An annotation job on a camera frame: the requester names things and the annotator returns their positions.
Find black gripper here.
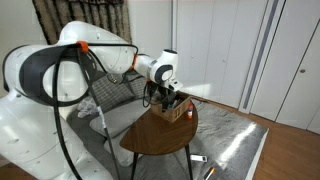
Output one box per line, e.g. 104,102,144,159
158,87,176,108

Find cardboard box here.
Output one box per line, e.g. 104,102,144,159
151,93,192,123

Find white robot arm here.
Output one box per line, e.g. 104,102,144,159
0,21,182,180

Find orange capped glue stick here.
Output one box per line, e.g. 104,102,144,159
187,102,193,119

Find round wooden side table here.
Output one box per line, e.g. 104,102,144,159
120,104,198,180

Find grey checkered cushion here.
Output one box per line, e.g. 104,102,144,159
92,75,146,112

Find grey pillow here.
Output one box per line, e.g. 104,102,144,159
104,100,147,138

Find white remote on rug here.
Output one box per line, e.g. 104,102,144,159
190,154,207,162

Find grey shaggy rug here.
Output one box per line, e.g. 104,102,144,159
66,98,270,180

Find crumpled white plastic bag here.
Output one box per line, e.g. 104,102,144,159
77,96,98,118

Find orange tipped marker on rug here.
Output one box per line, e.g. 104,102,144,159
204,167,215,180

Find white closet doors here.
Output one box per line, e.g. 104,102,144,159
172,0,320,133

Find woven wall hanging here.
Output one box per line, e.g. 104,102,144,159
32,0,132,44

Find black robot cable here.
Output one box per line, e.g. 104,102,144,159
51,41,140,180

